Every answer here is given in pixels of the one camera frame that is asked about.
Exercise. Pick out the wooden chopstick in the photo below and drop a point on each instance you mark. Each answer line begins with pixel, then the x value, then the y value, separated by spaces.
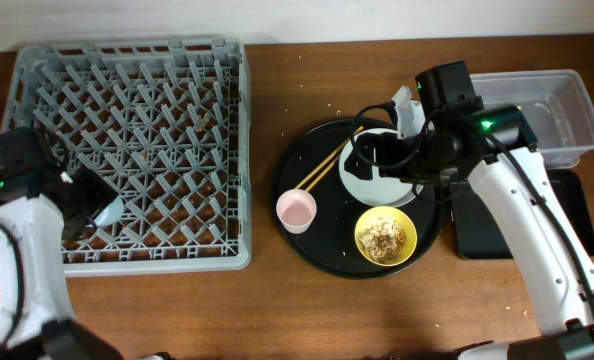
pixel 335 151
pixel 320 172

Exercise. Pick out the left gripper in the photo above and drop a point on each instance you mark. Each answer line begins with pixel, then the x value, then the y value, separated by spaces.
pixel 100 193

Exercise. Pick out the clear plastic bin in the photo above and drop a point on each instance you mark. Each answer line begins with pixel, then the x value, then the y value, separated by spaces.
pixel 556 105

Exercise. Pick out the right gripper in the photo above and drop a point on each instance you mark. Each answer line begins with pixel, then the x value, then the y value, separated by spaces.
pixel 387 142

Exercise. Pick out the blue plastic cup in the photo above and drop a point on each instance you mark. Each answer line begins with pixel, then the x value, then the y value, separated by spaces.
pixel 111 214

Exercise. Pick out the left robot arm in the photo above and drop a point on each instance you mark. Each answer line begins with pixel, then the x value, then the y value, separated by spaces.
pixel 41 206

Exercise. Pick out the pink plastic cup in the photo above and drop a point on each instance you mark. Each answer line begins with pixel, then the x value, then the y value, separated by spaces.
pixel 296 210

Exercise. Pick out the black rectangular tray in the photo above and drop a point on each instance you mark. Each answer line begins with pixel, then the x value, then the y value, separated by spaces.
pixel 479 238

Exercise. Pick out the yellow bowl with food scraps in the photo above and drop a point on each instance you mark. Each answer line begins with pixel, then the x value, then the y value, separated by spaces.
pixel 385 236

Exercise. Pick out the upper wooden chopstick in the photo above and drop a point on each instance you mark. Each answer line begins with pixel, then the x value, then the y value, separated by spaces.
pixel 335 151

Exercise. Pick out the grey plastic dishwasher rack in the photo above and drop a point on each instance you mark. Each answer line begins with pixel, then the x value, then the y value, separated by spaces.
pixel 166 124

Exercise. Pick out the grey round plate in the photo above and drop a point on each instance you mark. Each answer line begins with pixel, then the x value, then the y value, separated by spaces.
pixel 364 183

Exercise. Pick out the round black tray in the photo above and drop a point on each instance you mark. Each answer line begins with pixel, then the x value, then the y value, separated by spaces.
pixel 328 243

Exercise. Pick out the lower wooden chopstick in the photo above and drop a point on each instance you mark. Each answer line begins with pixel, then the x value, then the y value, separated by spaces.
pixel 320 172

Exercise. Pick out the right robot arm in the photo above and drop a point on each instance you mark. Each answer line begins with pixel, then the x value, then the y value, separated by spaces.
pixel 496 152

